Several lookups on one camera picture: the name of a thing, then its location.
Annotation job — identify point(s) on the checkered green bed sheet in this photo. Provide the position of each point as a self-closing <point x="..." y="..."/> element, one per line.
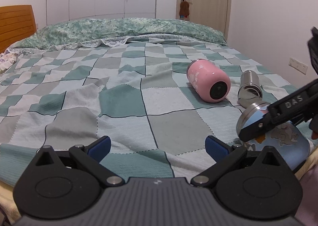
<point x="137" y="94"/>

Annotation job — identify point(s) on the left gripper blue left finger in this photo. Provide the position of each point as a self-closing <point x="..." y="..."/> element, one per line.
<point x="88" y="158"/>

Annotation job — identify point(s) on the white wall socket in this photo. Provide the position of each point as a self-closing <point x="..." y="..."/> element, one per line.
<point x="298" y="66"/>

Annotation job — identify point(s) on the silver steel cup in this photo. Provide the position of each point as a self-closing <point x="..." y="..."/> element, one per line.
<point x="250" y="90"/>

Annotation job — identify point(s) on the pink cup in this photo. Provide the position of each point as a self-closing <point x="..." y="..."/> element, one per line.
<point x="210" y="82"/>

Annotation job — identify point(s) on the blue cartoon steel cup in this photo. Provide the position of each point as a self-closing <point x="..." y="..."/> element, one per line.
<point x="286" y="138"/>

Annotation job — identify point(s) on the wooden headboard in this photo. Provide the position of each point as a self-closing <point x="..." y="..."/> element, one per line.
<point x="16" y="22"/>

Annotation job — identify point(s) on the brown plush toy on handle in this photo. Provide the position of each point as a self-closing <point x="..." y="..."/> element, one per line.
<point x="184" y="9"/>

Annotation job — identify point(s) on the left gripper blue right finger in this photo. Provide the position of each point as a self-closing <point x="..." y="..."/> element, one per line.
<point x="227" y="158"/>

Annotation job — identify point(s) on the purple floral pillow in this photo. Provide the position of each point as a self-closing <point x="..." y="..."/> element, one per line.
<point x="7" y="60"/>

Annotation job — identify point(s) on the green floral quilt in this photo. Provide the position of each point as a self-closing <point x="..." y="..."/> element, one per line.
<point x="93" y="32"/>

